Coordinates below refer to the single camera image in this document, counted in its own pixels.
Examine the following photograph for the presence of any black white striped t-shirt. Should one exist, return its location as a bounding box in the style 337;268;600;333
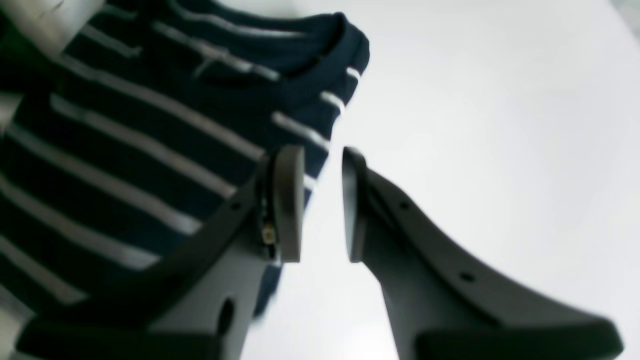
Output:
0;0;370;321

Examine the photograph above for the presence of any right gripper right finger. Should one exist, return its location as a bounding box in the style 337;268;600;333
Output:
342;146;624;360

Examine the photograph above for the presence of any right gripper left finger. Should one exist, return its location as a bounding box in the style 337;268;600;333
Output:
14;145;305;360

